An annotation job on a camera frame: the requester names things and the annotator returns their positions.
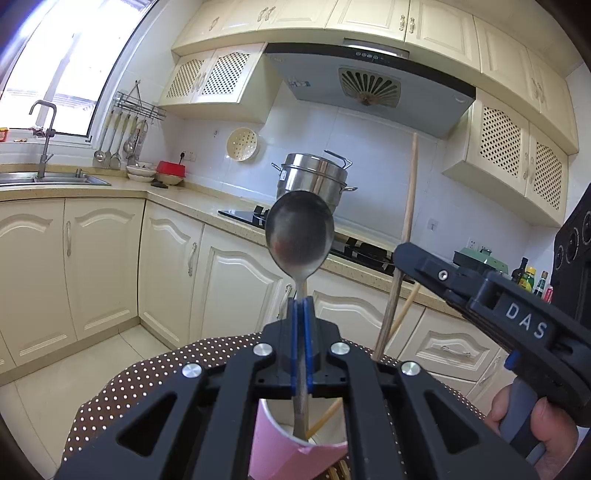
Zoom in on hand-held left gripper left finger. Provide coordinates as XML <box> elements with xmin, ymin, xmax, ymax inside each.
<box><xmin>55</xmin><ymin>298</ymin><xmax>302</xmax><ymax>480</ymax></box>

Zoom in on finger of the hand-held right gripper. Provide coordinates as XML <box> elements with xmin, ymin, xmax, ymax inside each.
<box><xmin>393</xmin><ymin>243</ymin><xmax>485</xmax><ymax>315</ymax></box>

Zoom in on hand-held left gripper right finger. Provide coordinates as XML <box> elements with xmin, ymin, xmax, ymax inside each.
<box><xmin>302</xmin><ymin>298</ymin><xmax>539</xmax><ymax>480</ymax></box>

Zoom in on pink cup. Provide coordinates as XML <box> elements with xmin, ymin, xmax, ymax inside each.
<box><xmin>249</xmin><ymin>399</ymin><xmax>349</xmax><ymax>480</ymax></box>

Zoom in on metal spoon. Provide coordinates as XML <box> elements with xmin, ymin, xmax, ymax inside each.
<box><xmin>265</xmin><ymin>190</ymin><xmax>335</xmax><ymax>439</ymax></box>

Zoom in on person's right hand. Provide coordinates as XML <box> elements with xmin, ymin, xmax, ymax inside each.
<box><xmin>487</xmin><ymin>385</ymin><xmax>581</xmax><ymax>480</ymax></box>

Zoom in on green countertop appliance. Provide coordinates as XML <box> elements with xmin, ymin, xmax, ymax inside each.
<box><xmin>452</xmin><ymin>247</ymin><xmax>511</xmax><ymax>278</ymax></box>

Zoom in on black gas stove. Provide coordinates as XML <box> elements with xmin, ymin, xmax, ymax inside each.
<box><xmin>218</xmin><ymin>205</ymin><xmax>415</xmax><ymax>284</ymax></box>

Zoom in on cream lattice door cabinet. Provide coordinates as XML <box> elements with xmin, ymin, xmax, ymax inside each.
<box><xmin>442</xmin><ymin>89</ymin><xmax>570</xmax><ymax>228</ymax></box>
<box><xmin>159</xmin><ymin>43</ymin><xmax>269</xmax><ymax>123</ymax></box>

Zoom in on steel steamer pot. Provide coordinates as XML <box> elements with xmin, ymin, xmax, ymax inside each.
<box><xmin>271</xmin><ymin>150</ymin><xmax>358</xmax><ymax>215</ymax></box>

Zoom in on brown polka dot tablecloth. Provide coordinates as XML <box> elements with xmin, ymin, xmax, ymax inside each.
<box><xmin>62</xmin><ymin>333</ymin><xmax>488</xmax><ymax>480</ymax></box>

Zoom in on cream base cabinets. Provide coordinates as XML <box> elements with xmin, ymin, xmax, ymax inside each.
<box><xmin>0</xmin><ymin>178</ymin><xmax>513</xmax><ymax>418</ymax></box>

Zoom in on grey range hood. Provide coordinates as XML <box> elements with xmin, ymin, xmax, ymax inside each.
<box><xmin>264</xmin><ymin>42</ymin><xmax>476</xmax><ymax>140</ymax></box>

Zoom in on red lidded container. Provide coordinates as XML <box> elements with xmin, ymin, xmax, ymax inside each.
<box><xmin>156</xmin><ymin>160</ymin><xmax>188</xmax><ymax>179</ymax></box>

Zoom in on cream upper cabinets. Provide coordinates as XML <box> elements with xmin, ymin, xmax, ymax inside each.
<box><xmin>172</xmin><ymin>0</ymin><xmax>580</xmax><ymax>153</ymax></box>

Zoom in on hanging metal skimmer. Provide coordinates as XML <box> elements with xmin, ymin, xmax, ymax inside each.
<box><xmin>122</xmin><ymin>115</ymin><xmax>136</xmax><ymax>156</ymax></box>

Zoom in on hanging metal ladle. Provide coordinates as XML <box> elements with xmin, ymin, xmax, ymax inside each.
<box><xmin>93</xmin><ymin>111</ymin><xmax>110</xmax><ymax>162</ymax></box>

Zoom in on steel sink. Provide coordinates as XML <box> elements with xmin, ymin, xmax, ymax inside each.
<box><xmin>0</xmin><ymin>172</ymin><xmax>112</xmax><ymax>186</ymax></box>

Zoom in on metal faucet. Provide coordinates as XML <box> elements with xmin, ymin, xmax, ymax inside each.
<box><xmin>29</xmin><ymin>100</ymin><xmax>59</xmax><ymax>179</ymax></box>

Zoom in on window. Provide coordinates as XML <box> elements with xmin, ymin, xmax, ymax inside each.
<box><xmin>0</xmin><ymin>0</ymin><xmax>155</xmax><ymax>141</ymax></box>

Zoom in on white wall colander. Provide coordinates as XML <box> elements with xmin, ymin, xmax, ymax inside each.
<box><xmin>226</xmin><ymin>128</ymin><xmax>260</xmax><ymax>162</ymax></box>

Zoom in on wall utensil rack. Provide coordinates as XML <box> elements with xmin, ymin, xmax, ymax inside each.
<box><xmin>113</xmin><ymin>80</ymin><xmax>166</xmax><ymax>122</ymax></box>

